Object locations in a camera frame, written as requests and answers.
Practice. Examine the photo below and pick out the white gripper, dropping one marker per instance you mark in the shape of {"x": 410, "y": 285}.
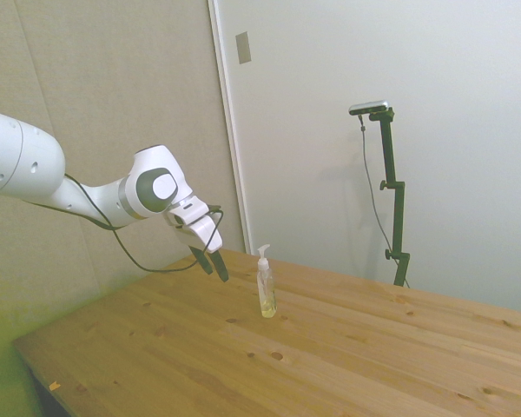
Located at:
{"x": 204, "y": 234}

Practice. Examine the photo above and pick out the clear sanitizer pump bottle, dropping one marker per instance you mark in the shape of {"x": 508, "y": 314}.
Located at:
{"x": 267, "y": 286}

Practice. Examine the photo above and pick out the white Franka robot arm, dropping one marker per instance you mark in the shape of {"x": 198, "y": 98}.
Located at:
{"x": 17, "y": 160}

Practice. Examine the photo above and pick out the small orange tape scrap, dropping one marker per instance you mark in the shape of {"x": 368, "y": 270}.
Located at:
{"x": 54, "y": 385}

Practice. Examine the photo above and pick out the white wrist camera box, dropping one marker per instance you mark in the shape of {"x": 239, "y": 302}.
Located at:
{"x": 191, "y": 210}

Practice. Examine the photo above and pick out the white door frame trim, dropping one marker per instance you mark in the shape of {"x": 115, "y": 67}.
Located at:
{"x": 230, "y": 130}

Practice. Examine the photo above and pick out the black camera stand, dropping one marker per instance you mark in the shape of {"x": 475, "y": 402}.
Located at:
{"x": 395, "y": 204}

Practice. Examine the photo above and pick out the grey wall plate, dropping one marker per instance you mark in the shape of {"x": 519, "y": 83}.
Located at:
{"x": 243, "y": 48}

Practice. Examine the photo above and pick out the silver exterior camera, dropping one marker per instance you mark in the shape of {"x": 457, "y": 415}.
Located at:
{"x": 369, "y": 107}

